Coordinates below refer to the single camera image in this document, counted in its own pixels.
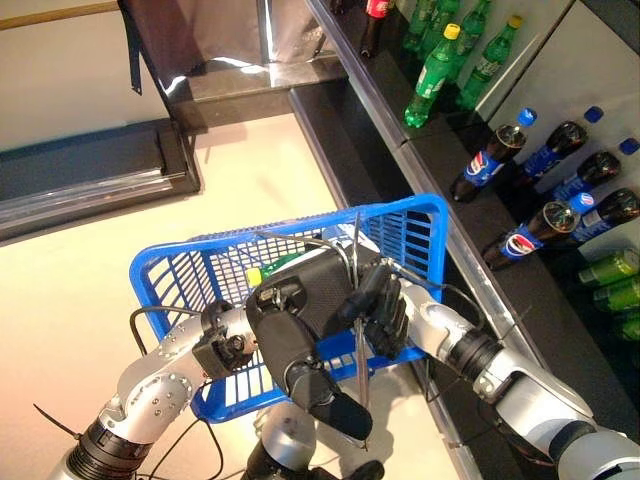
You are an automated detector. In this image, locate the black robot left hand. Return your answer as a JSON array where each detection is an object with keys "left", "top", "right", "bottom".
[{"left": 247, "top": 254, "right": 409, "bottom": 441}]

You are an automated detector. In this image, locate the blue plastic shopping basket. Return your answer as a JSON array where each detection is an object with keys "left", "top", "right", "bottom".
[{"left": 128, "top": 193, "right": 450, "bottom": 425}]

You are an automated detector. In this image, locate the silver robot left leg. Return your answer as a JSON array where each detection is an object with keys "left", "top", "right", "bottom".
[{"left": 242, "top": 403, "right": 321, "bottom": 480}]

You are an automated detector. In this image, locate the black store shelf unit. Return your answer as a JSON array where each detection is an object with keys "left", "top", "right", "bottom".
[{"left": 287, "top": 0, "right": 640, "bottom": 480}]

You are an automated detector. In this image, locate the black robot right foot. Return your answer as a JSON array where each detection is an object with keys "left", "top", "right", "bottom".
[{"left": 344, "top": 459, "right": 386, "bottom": 480}]

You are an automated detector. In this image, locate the cola bottle red label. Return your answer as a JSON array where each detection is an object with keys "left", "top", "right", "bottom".
[{"left": 359, "top": 0, "right": 397, "bottom": 60}]

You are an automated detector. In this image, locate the dark glass display counter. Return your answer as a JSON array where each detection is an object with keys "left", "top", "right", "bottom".
[{"left": 0, "top": 117, "right": 202, "bottom": 244}]

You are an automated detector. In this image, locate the brown reflective stand panel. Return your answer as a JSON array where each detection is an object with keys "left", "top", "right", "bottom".
[{"left": 117, "top": 0, "right": 346, "bottom": 104}]

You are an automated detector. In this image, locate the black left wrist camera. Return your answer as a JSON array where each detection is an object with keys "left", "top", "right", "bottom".
[{"left": 192, "top": 319, "right": 257, "bottom": 381}]

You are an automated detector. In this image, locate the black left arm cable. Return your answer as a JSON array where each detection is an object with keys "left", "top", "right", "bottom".
[{"left": 128, "top": 306, "right": 206, "bottom": 357}]

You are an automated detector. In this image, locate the black hanging strap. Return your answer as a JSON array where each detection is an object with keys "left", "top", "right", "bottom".
[{"left": 119, "top": 9, "right": 145, "bottom": 96}]

